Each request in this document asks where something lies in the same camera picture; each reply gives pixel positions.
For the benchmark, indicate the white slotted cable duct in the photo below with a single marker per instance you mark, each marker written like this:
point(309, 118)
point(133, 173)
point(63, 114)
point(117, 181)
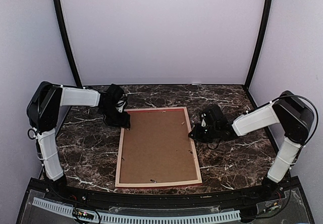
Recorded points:
point(132, 215)

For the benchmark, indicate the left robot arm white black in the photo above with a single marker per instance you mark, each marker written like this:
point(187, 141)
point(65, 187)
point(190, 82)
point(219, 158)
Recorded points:
point(43, 113)

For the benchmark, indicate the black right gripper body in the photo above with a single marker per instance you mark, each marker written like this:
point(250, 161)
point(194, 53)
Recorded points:
point(207, 135)

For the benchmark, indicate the brown cardboard backing board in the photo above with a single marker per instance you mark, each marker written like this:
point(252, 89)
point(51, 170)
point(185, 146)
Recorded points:
point(157, 145)

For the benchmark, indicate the left black corner post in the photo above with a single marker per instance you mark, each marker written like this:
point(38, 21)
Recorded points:
point(66, 42)

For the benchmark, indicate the right black corner post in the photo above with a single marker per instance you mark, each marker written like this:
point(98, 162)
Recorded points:
point(259, 43)

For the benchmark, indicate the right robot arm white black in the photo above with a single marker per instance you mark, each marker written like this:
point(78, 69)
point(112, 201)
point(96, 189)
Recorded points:
point(296, 114)

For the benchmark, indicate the black front rail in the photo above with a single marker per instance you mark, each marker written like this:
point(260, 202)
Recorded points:
point(244, 198)

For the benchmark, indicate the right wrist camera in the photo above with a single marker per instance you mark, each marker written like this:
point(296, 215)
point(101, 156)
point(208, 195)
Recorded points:
point(203, 122)

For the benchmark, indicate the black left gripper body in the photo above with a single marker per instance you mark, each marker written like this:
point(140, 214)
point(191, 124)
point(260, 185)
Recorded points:
point(113, 117)

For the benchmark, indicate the red wooden picture frame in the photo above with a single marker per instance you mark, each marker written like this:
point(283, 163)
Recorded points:
point(119, 163)

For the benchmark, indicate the black corner post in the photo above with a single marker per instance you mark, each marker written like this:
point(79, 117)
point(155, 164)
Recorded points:
point(259, 43)
point(66, 42)

